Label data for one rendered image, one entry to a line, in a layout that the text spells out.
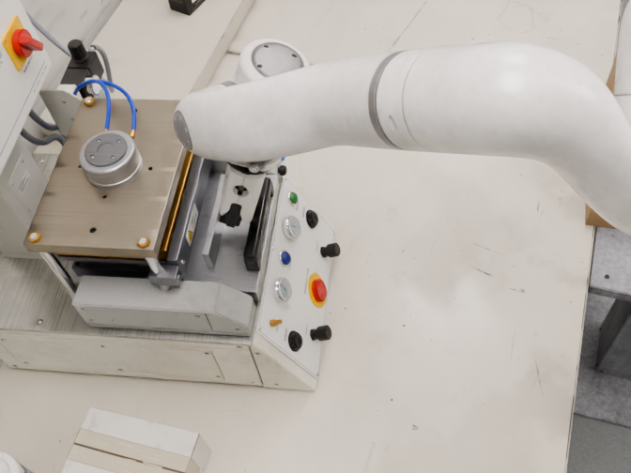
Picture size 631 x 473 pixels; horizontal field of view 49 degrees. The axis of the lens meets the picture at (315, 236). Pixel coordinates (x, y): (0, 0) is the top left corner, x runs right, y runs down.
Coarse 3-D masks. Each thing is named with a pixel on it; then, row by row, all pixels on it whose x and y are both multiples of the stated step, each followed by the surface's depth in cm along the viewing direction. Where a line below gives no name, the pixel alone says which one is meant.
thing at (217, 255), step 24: (216, 192) 112; (216, 216) 105; (216, 240) 105; (240, 240) 107; (264, 240) 106; (72, 264) 107; (192, 264) 105; (216, 264) 104; (240, 264) 104; (264, 264) 106; (240, 288) 102
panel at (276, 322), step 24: (288, 192) 119; (288, 240) 116; (312, 240) 123; (312, 264) 122; (264, 288) 107; (264, 312) 106; (288, 312) 112; (312, 312) 118; (264, 336) 104; (288, 336) 110; (312, 360) 115
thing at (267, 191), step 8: (264, 184) 107; (264, 192) 106; (272, 192) 110; (264, 200) 106; (256, 208) 105; (264, 208) 105; (256, 216) 104; (264, 216) 104; (256, 224) 103; (264, 224) 105; (256, 232) 102; (248, 240) 102; (256, 240) 101; (248, 248) 101; (256, 248) 101; (248, 256) 100; (256, 256) 101; (248, 264) 102; (256, 264) 101
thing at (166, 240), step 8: (184, 160) 105; (184, 168) 104; (184, 176) 103; (184, 184) 103; (176, 192) 101; (176, 200) 101; (176, 208) 100; (176, 216) 99; (168, 224) 98; (168, 232) 97; (168, 240) 97; (160, 248) 96; (168, 248) 97; (64, 256) 100; (72, 256) 100; (80, 256) 100; (88, 256) 100; (96, 256) 100; (104, 256) 99; (112, 256) 99; (120, 256) 98; (128, 256) 98; (160, 256) 97; (144, 264) 99
